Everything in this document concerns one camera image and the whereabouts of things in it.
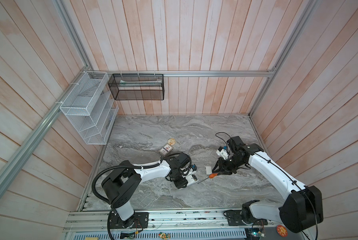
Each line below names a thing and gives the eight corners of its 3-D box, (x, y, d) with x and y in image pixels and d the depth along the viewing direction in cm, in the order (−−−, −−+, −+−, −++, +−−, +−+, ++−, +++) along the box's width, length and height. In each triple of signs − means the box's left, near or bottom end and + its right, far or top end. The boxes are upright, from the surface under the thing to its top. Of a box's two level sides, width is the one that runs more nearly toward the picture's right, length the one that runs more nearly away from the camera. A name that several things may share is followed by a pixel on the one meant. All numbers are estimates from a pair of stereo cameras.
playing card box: (159, 152, 101) (158, 150, 99) (167, 144, 105) (167, 142, 103) (165, 157, 99) (164, 155, 97) (173, 149, 103) (173, 147, 101)
